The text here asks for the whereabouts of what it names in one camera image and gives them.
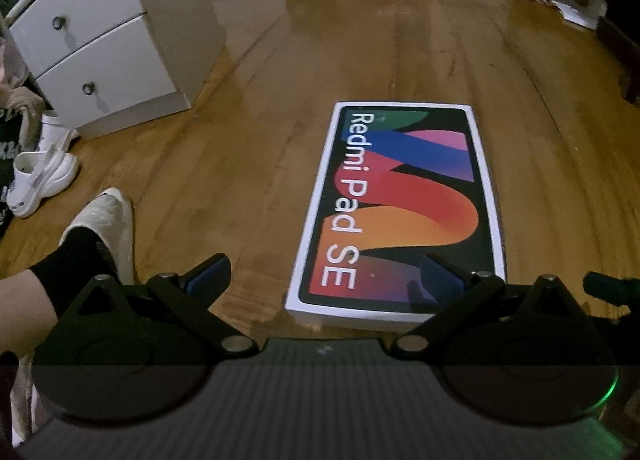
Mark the white paper sheet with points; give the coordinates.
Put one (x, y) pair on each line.
(582, 9)

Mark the person's leg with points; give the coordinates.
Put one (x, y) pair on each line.
(25, 315)

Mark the dark wooden furniture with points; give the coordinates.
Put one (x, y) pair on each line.
(622, 19)

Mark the black sock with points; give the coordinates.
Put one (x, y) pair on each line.
(75, 265)

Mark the white drawer cabinet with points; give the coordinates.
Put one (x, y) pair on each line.
(115, 34)

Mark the colourful tablet box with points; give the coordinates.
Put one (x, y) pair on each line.
(400, 215)

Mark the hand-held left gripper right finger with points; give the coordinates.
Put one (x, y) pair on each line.
(444, 274)

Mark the black printed cloth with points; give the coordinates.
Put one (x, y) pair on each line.
(9, 164)

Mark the white slipper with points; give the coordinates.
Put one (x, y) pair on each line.
(112, 220)

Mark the white chunky sandal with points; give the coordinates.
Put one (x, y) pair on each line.
(42, 182)
(57, 132)

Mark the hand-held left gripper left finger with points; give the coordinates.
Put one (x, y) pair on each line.
(209, 276)

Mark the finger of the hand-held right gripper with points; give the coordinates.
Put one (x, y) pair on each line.
(612, 287)

